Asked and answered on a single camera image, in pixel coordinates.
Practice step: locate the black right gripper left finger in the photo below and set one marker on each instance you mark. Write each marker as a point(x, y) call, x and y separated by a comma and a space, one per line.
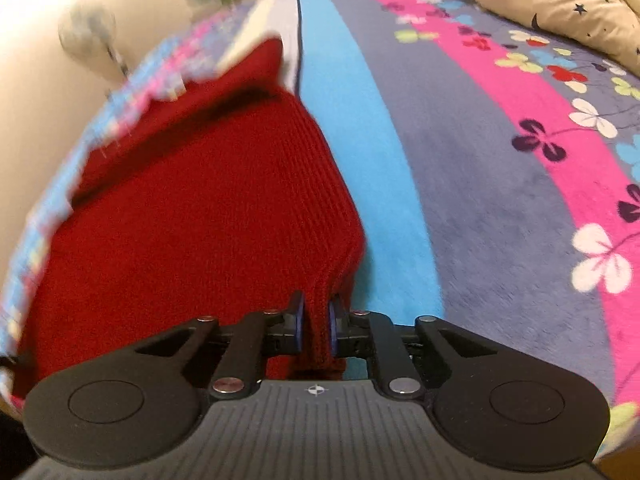
point(136, 403)

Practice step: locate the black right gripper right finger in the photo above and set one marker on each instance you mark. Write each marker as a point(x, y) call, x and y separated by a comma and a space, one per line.
point(495, 404)

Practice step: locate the red knit sweater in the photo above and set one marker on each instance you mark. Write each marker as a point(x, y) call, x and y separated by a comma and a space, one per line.
point(222, 202)

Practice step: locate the colourful floral bed blanket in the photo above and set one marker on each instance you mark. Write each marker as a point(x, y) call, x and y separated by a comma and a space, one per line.
point(496, 174)

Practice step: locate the white standing fan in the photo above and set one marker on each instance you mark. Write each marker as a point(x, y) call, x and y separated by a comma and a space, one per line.
point(87, 35)

